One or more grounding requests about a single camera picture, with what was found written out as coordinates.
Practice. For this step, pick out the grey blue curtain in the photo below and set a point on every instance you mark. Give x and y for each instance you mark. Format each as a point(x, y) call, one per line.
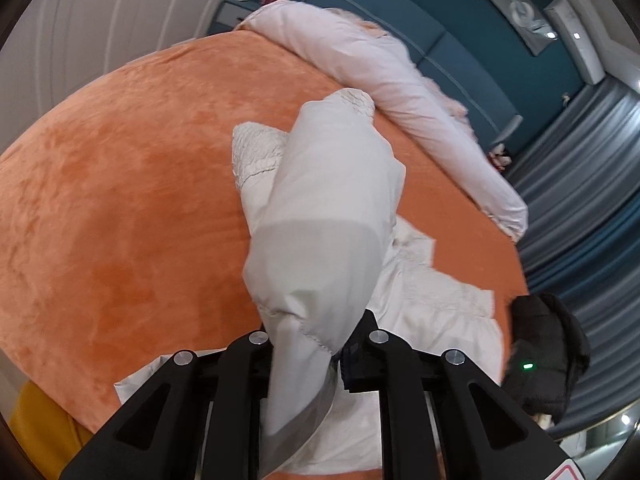
point(590, 210)

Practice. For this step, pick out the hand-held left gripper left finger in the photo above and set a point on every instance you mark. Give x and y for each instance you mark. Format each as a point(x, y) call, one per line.
point(240, 365)

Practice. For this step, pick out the yellow cloth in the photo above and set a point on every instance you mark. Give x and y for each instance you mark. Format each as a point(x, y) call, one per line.
point(40, 420)

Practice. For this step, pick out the white wardrobe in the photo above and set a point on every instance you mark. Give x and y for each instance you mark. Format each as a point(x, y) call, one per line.
point(125, 10)

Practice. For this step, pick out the grey floral wall art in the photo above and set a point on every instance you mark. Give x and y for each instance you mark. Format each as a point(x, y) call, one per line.
point(520, 10)

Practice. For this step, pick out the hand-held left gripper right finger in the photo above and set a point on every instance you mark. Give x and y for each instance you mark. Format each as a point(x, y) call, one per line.
point(356, 365)

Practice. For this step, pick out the pink duvet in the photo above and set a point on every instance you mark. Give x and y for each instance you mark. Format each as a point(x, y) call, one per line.
point(400, 95)

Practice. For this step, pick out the orange plush blanket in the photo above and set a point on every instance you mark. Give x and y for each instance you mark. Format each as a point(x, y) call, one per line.
point(125, 185)

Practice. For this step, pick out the blue bed headboard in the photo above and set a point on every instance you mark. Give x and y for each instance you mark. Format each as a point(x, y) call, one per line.
point(450, 60)

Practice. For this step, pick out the white quilted jacket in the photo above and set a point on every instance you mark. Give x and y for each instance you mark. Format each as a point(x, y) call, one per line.
point(330, 210)

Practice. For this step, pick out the blue nightstand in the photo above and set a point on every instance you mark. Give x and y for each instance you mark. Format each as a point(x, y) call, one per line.
point(230, 12)

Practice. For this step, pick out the small plush toy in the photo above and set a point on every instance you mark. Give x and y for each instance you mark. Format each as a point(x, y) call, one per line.
point(500, 157)

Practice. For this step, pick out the white air conditioner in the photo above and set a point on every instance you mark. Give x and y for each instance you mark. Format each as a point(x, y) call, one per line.
point(580, 45)

